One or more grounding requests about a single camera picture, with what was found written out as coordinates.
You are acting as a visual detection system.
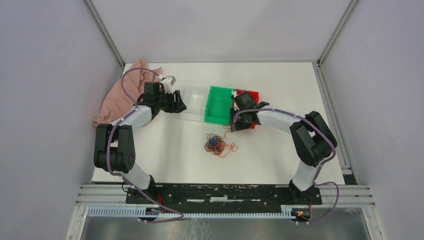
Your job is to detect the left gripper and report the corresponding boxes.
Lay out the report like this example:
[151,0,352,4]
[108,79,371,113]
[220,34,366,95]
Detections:
[156,89,187,114]

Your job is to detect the cable bundle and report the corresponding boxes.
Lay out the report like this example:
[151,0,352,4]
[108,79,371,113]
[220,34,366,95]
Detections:
[203,125,239,159]

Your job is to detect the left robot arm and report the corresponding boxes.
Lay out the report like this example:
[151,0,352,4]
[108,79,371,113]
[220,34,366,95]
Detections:
[93,76,187,204]

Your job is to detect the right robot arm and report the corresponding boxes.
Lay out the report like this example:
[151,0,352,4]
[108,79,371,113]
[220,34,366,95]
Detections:
[229,89,338,204]

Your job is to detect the red plastic bin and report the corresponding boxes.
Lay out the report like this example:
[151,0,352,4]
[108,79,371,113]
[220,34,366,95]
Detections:
[229,89,259,132]

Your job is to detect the clear plastic bin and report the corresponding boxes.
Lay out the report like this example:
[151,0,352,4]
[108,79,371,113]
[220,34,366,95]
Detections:
[180,84,210,122]

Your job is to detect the green plastic bin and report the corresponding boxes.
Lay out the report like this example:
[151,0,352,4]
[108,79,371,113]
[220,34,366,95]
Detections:
[204,86,233,125]

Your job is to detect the pink cloth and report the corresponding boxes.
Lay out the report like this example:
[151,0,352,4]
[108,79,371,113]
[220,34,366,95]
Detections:
[92,59,163,127]

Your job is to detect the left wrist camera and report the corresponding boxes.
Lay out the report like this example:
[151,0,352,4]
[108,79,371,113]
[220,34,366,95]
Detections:
[160,76,177,94]

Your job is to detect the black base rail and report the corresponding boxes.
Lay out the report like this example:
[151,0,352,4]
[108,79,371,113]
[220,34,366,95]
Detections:
[145,183,323,214]

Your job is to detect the white cable duct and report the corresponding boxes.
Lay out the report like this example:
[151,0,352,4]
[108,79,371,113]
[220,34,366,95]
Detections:
[86,205,312,220]

